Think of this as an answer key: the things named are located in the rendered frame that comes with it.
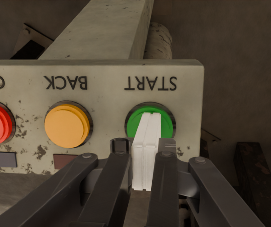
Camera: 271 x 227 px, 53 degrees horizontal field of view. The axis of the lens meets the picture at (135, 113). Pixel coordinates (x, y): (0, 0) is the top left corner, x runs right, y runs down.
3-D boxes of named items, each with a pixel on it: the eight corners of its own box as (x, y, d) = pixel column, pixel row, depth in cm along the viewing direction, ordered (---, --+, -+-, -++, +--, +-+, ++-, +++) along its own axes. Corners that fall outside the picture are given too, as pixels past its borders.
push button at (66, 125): (93, 142, 26) (88, 150, 25) (53, 141, 27) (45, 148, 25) (90, 102, 25) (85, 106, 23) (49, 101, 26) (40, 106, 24)
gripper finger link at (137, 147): (144, 191, 17) (132, 190, 17) (151, 145, 23) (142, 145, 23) (143, 146, 16) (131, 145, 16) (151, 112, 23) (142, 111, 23)
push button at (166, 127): (172, 145, 25) (172, 153, 24) (129, 143, 26) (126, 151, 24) (173, 103, 24) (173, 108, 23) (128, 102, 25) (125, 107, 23)
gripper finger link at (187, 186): (154, 172, 14) (212, 175, 14) (158, 137, 19) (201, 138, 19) (154, 197, 15) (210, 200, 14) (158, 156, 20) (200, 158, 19)
